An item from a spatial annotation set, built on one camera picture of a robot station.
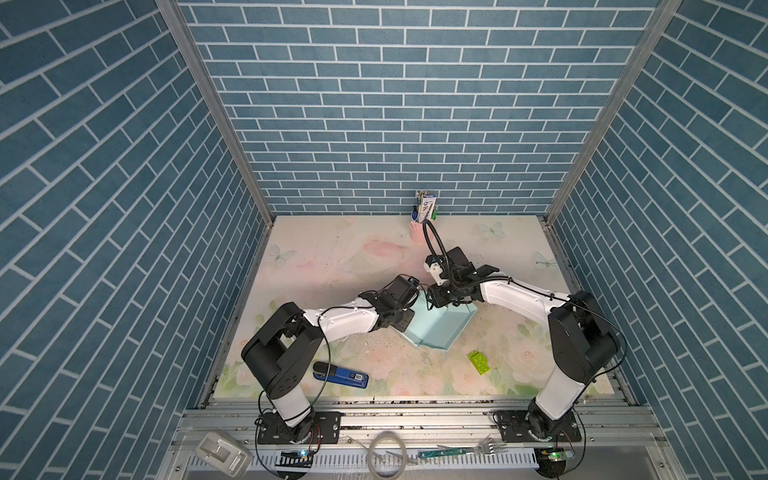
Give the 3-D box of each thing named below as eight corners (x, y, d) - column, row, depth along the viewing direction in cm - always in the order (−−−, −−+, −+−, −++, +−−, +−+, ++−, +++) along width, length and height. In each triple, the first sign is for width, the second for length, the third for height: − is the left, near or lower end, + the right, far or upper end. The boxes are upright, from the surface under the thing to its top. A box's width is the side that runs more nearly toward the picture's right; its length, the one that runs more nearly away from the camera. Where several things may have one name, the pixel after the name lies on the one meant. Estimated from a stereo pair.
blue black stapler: (314, 377, 84) (310, 372, 80) (320, 365, 86) (316, 358, 82) (365, 392, 81) (363, 387, 77) (369, 379, 84) (368, 373, 80)
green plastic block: (480, 376, 84) (482, 372, 82) (467, 356, 88) (469, 352, 86) (489, 371, 85) (492, 367, 83) (476, 351, 89) (479, 347, 86)
